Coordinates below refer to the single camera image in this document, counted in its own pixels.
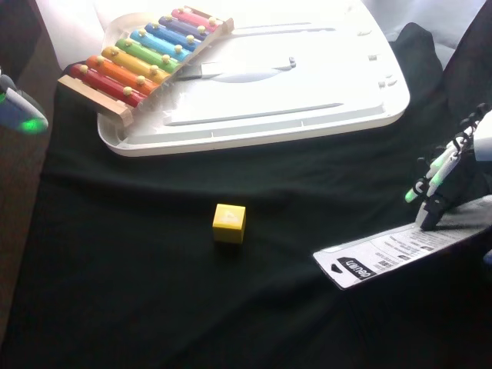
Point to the rainbow wooden toy xylophone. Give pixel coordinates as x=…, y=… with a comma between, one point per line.
x=127, y=63

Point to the white plastic box lid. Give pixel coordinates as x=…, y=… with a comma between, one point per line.
x=288, y=96

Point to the yellow wooden cube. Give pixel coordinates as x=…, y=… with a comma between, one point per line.
x=229, y=223

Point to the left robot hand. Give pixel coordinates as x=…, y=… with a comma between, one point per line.
x=21, y=111

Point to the black table cloth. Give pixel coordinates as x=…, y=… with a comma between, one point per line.
x=153, y=315

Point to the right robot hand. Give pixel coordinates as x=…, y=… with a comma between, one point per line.
x=446, y=169

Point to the silver blister pack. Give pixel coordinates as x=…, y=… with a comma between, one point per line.
x=384, y=253

